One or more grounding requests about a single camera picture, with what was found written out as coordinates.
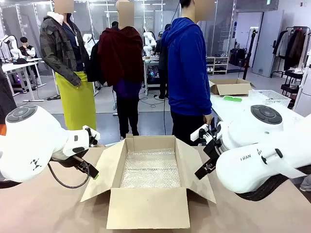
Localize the white height-adjustable desk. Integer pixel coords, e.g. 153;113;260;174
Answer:
1;57;47;102

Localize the white plastic mesh basket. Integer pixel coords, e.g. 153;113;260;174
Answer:
248;89;292;109

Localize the person in grey trousers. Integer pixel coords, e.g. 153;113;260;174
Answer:
300;173;311;192

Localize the clear bubble wrap sheet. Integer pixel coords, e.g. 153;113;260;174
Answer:
120;148;182;189

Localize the person's right forearm blue sleeve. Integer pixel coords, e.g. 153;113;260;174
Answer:
199;92;212;116

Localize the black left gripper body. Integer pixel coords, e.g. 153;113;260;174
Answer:
69;155;91;172

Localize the background workbench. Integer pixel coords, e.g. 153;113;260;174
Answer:
143;57;161;96

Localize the standing person in black clothes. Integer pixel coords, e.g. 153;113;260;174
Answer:
155;23;171;100

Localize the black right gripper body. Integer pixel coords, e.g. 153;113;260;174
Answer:
203;135;230;162

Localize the small open cardboard box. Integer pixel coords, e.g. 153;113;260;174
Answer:
208;78;256;97

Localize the white side table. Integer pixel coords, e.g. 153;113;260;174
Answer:
210;93;306;136

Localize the person in blue hoodie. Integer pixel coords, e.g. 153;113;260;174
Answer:
161;0;214;146

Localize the black suitcase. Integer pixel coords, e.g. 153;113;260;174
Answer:
229;48;246;66

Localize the black utility cart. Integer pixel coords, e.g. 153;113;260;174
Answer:
280;69;304;110

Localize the seated person in varsity jacket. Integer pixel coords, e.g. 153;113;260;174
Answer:
18;36;41;85

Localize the white shoe shelf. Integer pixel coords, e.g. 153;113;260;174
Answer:
206;56;229;75

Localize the clothes rack with coats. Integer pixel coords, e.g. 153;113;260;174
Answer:
272;25;311;78

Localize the large open cardboard box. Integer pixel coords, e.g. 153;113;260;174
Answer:
80;133;217;230

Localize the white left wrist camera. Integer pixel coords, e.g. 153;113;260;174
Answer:
82;125;101;148

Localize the mannequin with maroon cloak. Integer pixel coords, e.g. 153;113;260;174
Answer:
87;0;145;137

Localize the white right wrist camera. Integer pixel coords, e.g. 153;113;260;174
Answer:
190;123;210;142

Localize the mannequin camouflage jacket yellow skirt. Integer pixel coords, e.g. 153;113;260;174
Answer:
39;0;98;132

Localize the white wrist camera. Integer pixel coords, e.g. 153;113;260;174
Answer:
82;125;101;148
190;123;210;142

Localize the black tripod stand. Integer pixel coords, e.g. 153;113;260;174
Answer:
242;28;259;81

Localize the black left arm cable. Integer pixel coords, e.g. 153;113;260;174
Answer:
48;161;90;189

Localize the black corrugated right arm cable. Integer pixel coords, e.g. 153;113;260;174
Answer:
233;165;311;202

